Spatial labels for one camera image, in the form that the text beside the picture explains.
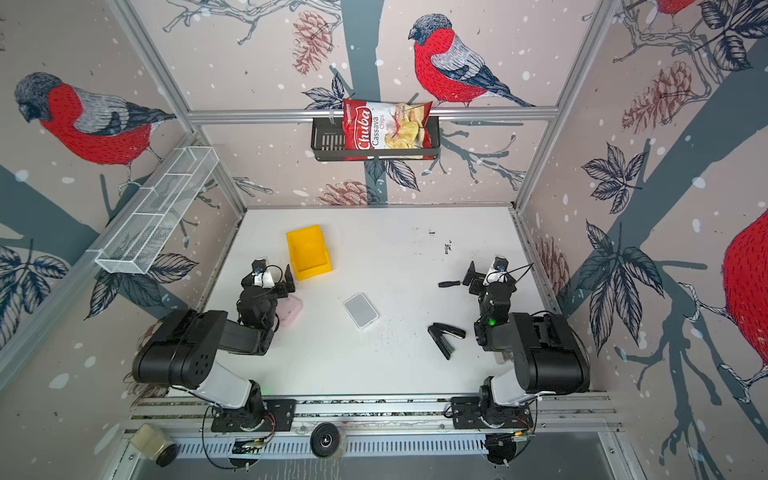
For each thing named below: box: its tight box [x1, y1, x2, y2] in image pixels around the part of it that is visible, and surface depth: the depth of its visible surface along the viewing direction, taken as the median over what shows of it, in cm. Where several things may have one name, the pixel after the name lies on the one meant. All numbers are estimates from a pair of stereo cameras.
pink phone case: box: [276, 295, 303, 327], surface depth 92 cm
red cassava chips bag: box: [342, 99, 434, 160], surface depth 90 cm
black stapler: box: [427, 322, 467, 361], surface depth 87 cm
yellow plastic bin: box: [286, 225, 333, 281], surface depth 104 cm
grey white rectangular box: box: [343, 292, 379, 329], surface depth 93 cm
